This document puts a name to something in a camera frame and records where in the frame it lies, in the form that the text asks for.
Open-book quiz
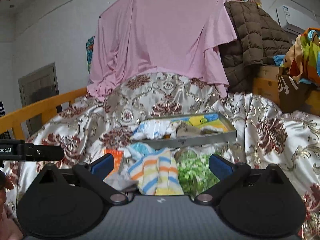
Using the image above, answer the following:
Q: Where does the grey cloth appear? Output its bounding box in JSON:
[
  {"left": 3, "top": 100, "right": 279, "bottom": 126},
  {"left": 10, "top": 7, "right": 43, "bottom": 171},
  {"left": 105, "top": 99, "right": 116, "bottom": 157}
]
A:
[{"left": 103, "top": 173, "right": 138, "bottom": 192}]

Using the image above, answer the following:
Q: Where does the striped yellow cuff sock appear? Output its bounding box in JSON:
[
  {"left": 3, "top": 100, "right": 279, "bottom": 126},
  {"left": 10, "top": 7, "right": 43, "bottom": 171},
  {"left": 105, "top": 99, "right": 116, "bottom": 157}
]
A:
[{"left": 128, "top": 148, "right": 184, "bottom": 196}]

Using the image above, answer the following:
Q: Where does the beige drawstring pouch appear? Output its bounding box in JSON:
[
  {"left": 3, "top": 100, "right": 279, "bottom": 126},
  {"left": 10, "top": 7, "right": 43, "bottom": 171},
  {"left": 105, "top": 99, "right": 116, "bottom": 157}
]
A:
[{"left": 170, "top": 122, "right": 207, "bottom": 138}]

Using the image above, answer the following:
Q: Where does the white blue baby sock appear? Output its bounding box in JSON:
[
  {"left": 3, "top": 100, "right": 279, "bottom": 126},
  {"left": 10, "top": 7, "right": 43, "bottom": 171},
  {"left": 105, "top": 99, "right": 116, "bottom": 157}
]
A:
[{"left": 131, "top": 120, "right": 175, "bottom": 141}]

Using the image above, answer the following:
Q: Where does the person left hand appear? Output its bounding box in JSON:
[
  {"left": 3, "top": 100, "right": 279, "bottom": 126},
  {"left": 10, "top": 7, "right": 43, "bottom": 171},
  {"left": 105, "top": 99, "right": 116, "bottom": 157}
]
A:
[{"left": 1, "top": 175, "right": 23, "bottom": 240}]

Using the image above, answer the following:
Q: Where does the white orange medicine box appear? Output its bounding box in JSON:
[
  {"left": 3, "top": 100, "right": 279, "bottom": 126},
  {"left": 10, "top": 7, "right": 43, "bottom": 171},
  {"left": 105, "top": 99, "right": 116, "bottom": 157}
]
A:
[{"left": 104, "top": 149, "right": 125, "bottom": 177}]

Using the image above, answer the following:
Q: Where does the floral satin bedspread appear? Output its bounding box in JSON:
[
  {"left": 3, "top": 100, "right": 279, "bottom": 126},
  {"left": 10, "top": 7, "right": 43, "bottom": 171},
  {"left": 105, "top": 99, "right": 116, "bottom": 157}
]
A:
[{"left": 0, "top": 71, "right": 320, "bottom": 240}]

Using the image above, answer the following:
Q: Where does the blue white mask packet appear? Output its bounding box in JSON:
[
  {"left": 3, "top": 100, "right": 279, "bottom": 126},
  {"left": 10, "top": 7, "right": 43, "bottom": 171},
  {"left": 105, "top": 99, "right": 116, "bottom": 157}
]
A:
[{"left": 123, "top": 142, "right": 156, "bottom": 161}]

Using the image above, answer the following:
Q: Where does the metal tray with cartoon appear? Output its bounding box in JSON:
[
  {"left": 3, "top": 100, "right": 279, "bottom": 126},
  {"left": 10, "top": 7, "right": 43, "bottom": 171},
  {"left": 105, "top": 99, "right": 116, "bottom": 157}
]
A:
[{"left": 130, "top": 112, "right": 236, "bottom": 150}]

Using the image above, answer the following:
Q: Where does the colourful clothes pile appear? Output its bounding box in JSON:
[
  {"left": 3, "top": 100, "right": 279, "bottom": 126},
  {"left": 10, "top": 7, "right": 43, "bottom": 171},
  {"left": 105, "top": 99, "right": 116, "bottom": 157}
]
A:
[{"left": 278, "top": 28, "right": 319, "bottom": 87}]

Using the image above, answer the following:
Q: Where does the brown quilted jacket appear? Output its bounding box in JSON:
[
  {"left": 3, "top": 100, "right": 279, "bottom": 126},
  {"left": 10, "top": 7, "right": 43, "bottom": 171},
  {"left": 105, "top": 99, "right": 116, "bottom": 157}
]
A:
[{"left": 219, "top": 1, "right": 292, "bottom": 93}]

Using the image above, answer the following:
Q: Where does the pink hanging sheet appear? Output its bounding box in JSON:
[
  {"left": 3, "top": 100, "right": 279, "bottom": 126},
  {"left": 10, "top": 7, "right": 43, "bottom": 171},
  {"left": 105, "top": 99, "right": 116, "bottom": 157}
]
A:
[{"left": 87, "top": 0, "right": 236, "bottom": 100}]

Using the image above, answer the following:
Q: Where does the white air conditioner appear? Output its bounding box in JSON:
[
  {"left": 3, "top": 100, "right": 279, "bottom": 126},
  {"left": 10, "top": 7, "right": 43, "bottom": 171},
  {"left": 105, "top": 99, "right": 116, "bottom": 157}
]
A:
[{"left": 276, "top": 5, "right": 319, "bottom": 35}]

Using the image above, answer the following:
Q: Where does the wooden bed rail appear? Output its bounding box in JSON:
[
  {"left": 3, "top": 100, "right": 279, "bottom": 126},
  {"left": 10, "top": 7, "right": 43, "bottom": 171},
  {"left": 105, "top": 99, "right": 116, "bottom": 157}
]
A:
[{"left": 0, "top": 87, "right": 87, "bottom": 140}]

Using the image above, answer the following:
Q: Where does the grey wall panel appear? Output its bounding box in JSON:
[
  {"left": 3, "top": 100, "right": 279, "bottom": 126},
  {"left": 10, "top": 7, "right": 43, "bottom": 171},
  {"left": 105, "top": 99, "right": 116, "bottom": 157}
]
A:
[{"left": 17, "top": 62, "right": 63, "bottom": 137}]

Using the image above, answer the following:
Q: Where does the wooden side frame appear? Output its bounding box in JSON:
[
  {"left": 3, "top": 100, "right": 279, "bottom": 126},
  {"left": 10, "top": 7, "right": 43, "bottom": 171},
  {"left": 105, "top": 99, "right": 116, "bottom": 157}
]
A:
[{"left": 253, "top": 66, "right": 320, "bottom": 115}]

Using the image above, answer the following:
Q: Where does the colourful left wall poster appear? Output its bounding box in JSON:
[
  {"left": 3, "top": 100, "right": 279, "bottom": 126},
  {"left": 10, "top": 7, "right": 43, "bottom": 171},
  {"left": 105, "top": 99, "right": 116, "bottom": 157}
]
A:
[{"left": 86, "top": 36, "right": 95, "bottom": 73}]

